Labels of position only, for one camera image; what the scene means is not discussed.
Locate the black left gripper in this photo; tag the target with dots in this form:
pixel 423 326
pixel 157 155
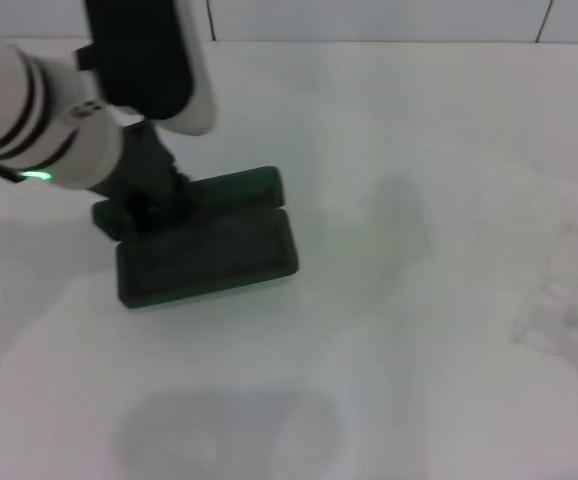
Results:
pixel 144 170

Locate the green glasses case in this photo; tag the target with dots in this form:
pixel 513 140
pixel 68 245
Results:
pixel 209 260

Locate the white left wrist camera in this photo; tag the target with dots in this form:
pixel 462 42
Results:
pixel 144 55

